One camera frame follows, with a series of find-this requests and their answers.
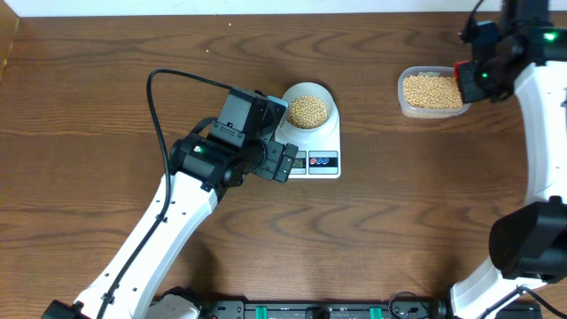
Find red plastic measuring scoop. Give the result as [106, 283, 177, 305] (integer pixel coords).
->
[454, 60, 471, 81]

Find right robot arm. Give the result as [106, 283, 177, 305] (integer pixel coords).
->
[431, 0, 566, 318]

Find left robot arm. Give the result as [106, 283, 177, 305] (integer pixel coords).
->
[43, 133, 298, 318]

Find white digital kitchen scale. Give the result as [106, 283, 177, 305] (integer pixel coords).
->
[276, 105, 341, 179]

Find soybeans in grey bowl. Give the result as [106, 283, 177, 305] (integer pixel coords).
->
[288, 96, 329, 129]

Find light grey bowl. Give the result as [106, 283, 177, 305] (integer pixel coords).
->
[283, 82, 334, 128]

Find clear plastic container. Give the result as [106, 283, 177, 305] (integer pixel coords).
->
[398, 66, 470, 119]

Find pile of soybeans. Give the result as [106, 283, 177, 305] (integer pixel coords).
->
[402, 75, 463, 109]

